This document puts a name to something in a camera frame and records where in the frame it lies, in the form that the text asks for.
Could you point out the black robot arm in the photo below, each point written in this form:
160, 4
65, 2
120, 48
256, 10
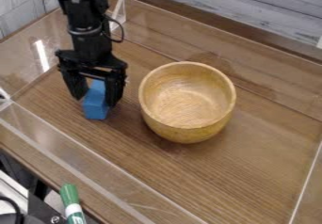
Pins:
85, 14

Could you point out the blue rectangular block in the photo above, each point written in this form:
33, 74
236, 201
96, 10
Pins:
93, 105

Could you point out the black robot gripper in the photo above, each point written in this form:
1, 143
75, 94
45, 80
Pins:
91, 60

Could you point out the brown wooden bowl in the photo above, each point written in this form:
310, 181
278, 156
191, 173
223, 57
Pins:
187, 100

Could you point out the clear acrylic tray wall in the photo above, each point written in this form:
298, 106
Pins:
113, 196

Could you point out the clear acrylic corner bracket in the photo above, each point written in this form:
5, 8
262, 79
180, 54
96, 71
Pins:
117, 15

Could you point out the green white marker pen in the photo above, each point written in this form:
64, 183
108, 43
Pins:
72, 209

